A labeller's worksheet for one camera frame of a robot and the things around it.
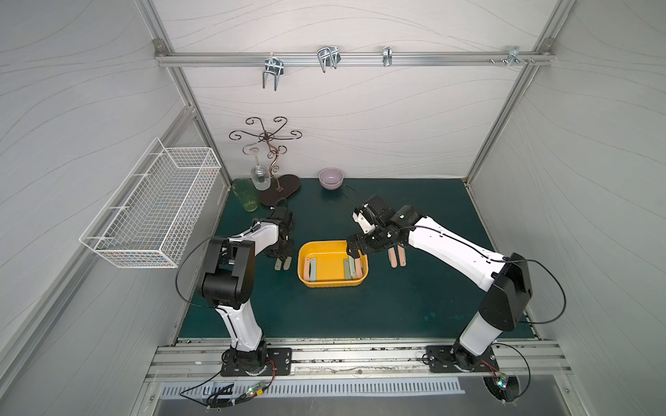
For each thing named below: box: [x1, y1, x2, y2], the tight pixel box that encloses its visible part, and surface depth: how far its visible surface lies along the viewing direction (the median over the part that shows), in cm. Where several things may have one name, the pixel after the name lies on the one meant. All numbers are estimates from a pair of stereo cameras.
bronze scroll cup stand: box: [228, 116, 303, 206], surface depth 97 cm
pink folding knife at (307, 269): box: [303, 257, 311, 282], surface depth 93 cm
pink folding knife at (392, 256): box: [387, 247, 399, 269], surface depth 97 cm
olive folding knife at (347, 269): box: [343, 259, 352, 280], surface depth 92 cm
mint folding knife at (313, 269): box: [310, 258, 317, 283], surface depth 93 cm
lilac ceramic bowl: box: [318, 167, 345, 190], surface depth 117 cm
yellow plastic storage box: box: [296, 240, 370, 288], surface depth 93 cm
